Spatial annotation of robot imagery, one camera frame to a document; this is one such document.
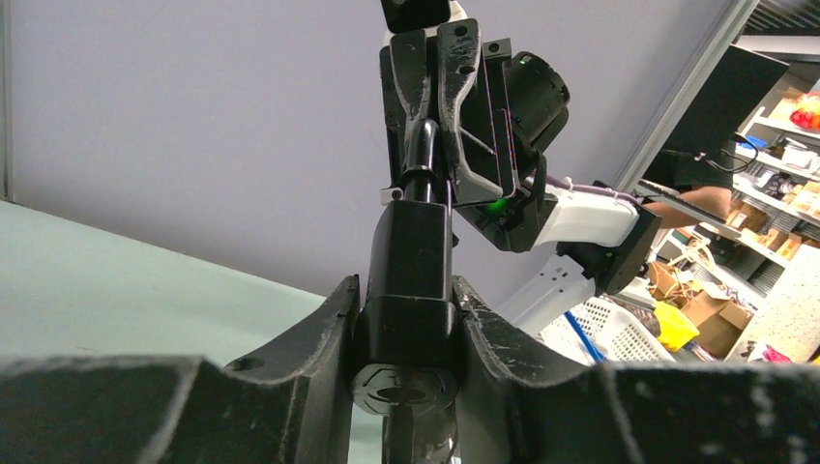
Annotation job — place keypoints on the yellow object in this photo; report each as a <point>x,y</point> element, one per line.
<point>676,330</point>

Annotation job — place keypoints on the person forearm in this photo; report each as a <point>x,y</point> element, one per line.
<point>714,200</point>

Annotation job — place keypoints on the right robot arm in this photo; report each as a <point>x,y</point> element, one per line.
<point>601,235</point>

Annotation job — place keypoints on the white plastic basket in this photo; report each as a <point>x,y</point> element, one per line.
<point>614,331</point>

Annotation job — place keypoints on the aluminium frame post right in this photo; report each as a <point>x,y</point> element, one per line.
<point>719,33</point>

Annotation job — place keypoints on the black Kaijing padlock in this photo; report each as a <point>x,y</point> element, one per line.
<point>406,337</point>

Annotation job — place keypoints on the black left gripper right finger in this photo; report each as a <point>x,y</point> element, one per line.
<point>521,402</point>

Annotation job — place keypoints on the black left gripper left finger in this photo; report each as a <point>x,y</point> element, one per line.
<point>284,402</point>

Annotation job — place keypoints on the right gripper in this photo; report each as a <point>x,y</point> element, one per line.
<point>477,142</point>

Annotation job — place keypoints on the cardboard box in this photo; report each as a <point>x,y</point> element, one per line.
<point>719,320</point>

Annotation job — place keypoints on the storage shelf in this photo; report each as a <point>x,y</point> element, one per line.
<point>738,134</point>

